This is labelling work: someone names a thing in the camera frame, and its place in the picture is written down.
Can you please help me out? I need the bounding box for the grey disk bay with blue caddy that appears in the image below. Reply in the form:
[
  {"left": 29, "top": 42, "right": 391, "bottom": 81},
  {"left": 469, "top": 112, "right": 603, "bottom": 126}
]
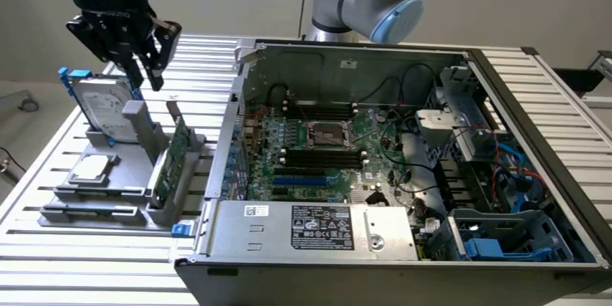
[{"left": 443, "top": 208, "right": 577, "bottom": 262}]

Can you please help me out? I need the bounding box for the black RAM slot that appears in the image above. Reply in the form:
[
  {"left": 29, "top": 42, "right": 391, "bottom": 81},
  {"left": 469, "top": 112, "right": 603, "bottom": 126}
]
[
  {"left": 281, "top": 158, "right": 369, "bottom": 164},
  {"left": 282, "top": 104, "right": 358, "bottom": 110},
  {"left": 281, "top": 148, "right": 367, "bottom": 155},
  {"left": 282, "top": 112, "right": 359, "bottom": 118},
  {"left": 282, "top": 108, "right": 359, "bottom": 114},
  {"left": 281, "top": 153, "right": 367, "bottom": 160},
  {"left": 281, "top": 163, "right": 369, "bottom": 169},
  {"left": 282, "top": 100, "right": 358, "bottom": 106}
]

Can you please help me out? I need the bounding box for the long looped black wire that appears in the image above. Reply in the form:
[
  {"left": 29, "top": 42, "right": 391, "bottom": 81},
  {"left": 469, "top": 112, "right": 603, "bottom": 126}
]
[{"left": 357, "top": 63, "right": 439, "bottom": 107}]

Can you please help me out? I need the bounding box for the blue case latch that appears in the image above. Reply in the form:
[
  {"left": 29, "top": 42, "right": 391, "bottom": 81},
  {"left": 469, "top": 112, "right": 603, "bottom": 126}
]
[{"left": 170, "top": 222, "right": 193, "bottom": 239}]

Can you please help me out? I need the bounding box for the CPU socket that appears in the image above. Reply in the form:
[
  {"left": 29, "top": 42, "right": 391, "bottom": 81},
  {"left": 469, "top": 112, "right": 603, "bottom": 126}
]
[{"left": 297, "top": 119, "right": 355, "bottom": 150}]

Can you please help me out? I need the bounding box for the silver CPU chip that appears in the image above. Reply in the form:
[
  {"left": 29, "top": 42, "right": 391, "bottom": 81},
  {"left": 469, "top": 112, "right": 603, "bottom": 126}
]
[{"left": 69, "top": 155, "right": 114, "bottom": 182}]

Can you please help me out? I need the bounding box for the open black PC case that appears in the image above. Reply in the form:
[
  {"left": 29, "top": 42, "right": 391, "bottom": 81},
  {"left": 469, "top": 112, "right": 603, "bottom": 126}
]
[{"left": 173, "top": 37, "right": 612, "bottom": 306}]

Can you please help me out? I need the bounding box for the grey castor wheel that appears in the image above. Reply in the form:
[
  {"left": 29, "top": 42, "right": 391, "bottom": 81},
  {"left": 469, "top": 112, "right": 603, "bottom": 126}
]
[{"left": 17, "top": 92, "right": 39, "bottom": 112}]

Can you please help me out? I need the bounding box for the silver hard disk blue caddy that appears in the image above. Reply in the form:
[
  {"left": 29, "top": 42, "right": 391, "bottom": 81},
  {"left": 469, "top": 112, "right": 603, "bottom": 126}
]
[{"left": 55, "top": 66, "right": 145, "bottom": 148}]

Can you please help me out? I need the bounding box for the black wire across motherboard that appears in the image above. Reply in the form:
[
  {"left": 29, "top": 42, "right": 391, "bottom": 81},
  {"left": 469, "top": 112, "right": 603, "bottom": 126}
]
[{"left": 386, "top": 161, "right": 438, "bottom": 192}]

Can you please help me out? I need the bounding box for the silver aluminium profile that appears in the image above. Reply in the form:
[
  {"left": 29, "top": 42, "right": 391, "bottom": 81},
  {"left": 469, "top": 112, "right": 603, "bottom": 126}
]
[{"left": 586, "top": 50, "right": 612, "bottom": 82}]

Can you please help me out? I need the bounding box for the silver power supply unit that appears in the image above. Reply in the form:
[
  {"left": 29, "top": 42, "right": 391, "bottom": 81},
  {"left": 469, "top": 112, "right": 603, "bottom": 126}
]
[{"left": 203, "top": 199, "right": 421, "bottom": 262}]

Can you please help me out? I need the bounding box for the green graphics card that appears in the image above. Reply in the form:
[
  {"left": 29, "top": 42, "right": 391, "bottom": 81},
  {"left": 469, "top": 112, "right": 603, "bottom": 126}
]
[{"left": 150, "top": 100, "right": 193, "bottom": 207}]

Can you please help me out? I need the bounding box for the short black power wire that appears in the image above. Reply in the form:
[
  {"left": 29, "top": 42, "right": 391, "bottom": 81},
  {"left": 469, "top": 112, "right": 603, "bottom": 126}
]
[{"left": 269, "top": 82, "right": 289, "bottom": 107}]

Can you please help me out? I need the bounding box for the dark RAM stick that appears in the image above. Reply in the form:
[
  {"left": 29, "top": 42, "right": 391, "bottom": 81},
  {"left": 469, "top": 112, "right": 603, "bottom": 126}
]
[
  {"left": 53, "top": 186, "right": 145, "bottom": 196},
  {"left": 41, "top": 205, "right": 138, "bottom": 216}
]

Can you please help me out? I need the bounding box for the red wire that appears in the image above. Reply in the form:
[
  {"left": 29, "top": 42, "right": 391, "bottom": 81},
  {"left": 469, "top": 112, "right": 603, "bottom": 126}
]
[{"left": 518, "top": 172, "right": 546, "bottom": 198}]

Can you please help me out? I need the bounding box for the grey printed parts rack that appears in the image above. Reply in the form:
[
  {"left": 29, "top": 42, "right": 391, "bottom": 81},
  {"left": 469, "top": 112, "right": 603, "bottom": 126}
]
[{"left": 35, "top": 100, "right": 209, "bottom": 232}]

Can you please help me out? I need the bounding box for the silver chipset heatsink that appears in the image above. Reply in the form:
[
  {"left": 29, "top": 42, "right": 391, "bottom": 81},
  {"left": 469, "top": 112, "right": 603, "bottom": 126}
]
[{"left": 349, "top": 190, "right": 398, "bottom": 207}]

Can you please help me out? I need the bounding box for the thin black hanging cable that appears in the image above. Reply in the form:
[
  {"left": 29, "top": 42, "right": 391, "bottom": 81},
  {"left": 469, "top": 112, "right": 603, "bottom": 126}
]
[{"left": 297, "top": 0, "right": 313, "bottom": 40}]

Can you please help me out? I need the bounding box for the black power supply label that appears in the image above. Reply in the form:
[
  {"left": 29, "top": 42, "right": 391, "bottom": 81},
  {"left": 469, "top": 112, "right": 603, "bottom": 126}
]
[{"left": 289, "top": 204, "right": 357, "bottom": 252}]

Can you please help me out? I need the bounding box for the metal disk bay cage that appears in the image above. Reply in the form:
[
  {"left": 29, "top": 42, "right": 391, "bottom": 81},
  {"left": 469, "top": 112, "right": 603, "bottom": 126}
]
[{"left": 431, "top": 65, "right": 509, "bottom": 163}]

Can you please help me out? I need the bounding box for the grey metal bracket box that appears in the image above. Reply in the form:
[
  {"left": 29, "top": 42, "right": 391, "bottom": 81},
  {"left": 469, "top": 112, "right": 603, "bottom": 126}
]
[{"left": 414, "top": 107, "right": 455, "bottom": 146}]

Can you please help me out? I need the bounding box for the black cable on floor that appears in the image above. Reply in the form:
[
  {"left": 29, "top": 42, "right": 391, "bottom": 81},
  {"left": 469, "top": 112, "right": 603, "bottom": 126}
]
[{"left": 0, "top": 145, "right": 27, "bottom": 182}]

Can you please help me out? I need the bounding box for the green motherboard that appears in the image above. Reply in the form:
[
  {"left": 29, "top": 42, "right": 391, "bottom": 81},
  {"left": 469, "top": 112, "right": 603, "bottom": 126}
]
[{"left": 231, "top": 104, "right": 422, "bottom": 211}]

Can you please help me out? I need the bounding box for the blue expansion slot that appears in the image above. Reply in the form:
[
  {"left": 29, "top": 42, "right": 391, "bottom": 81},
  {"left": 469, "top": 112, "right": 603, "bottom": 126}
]
[{"left": 271, "top": 176, "right": 326, "bottom": 186}]

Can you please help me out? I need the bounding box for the black expansion slot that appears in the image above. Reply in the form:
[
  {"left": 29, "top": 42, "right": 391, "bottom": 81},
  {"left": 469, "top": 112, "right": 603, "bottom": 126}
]
[{"left": 271, "top": 168, "right": 326, "bottom": 178}]

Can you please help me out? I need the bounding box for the blue SATA wire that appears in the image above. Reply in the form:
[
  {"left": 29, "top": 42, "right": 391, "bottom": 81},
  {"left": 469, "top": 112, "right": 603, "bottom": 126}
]
[{"left": 490, "top": 140, "right": 527, "bottom": 216}]

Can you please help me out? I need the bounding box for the black box beside table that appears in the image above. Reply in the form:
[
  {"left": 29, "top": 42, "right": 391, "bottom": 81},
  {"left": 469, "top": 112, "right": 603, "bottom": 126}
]
[{"left": 550, "top": 67, "right": 599, "bottom": 92}]

